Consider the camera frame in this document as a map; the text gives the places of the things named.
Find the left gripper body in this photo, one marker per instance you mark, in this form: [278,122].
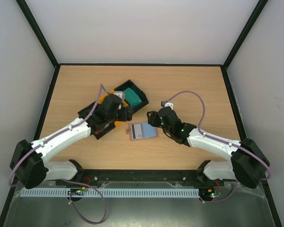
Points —
[126,116]

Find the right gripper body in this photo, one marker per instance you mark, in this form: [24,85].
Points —
[153,118]

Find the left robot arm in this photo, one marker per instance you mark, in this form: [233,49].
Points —
[32,161]

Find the black bin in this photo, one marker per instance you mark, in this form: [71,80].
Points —
[99,127]
[142,95]

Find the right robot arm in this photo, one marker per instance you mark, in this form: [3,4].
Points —
[243,161]

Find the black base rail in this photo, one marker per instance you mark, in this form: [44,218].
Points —
[184,177]

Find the black enclosure frame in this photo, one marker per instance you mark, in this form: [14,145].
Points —
[245,31]

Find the teal card stack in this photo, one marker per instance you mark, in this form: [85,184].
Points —
[131,98]

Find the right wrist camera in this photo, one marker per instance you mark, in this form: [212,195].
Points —
[167,104]

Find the yellow bin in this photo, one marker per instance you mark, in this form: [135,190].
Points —
[108,108]

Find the white card with stripe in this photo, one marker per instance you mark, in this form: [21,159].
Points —
[136,131]

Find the grey slotted cable duct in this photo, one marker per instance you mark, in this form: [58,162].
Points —
[115,193]

